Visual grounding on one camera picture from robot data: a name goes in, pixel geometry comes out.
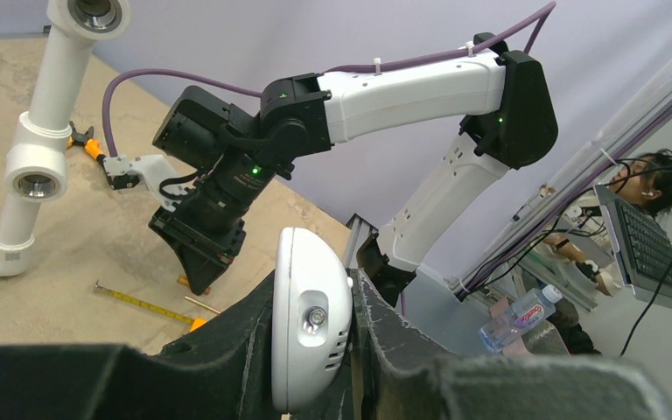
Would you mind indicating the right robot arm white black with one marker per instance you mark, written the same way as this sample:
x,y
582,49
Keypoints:
x,y
252,62

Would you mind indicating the yellow tape measure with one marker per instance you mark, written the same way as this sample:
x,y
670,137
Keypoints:
x,y
193,323

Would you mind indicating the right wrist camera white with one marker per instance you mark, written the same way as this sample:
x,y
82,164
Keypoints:
x,y
148,173

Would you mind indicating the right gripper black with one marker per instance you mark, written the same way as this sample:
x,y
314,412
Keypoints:
x,y
204,257

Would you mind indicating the clear plastic water bottle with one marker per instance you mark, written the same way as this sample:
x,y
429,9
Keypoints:
x,y
519,318

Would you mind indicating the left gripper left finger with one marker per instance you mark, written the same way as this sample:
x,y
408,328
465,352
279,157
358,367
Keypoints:
x,y
221,370

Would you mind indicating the black computer keyboard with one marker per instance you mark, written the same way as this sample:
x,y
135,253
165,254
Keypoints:
x,y
641,249

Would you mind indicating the small brown allen key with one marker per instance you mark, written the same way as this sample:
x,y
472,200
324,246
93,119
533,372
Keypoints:
x,y
202,305

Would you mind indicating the seated person in background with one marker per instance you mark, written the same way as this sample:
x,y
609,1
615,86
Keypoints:
x,y
582,249

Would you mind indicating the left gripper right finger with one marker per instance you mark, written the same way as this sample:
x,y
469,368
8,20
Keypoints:
x,y
398,372

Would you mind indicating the white PVC pipe frame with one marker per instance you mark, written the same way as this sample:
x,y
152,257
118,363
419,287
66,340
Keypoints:
x,y
36,167

